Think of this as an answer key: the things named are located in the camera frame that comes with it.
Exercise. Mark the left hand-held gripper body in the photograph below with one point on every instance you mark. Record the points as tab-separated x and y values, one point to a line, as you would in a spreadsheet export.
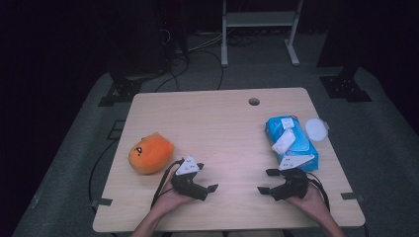
184	180

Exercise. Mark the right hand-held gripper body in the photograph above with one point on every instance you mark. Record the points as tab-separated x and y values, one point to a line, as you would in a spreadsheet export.
296	182

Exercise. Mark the person's left hand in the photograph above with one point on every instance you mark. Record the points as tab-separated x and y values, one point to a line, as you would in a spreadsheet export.
171	199

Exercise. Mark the person's right hand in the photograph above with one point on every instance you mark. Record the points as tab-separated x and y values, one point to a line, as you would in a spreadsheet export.
311	200

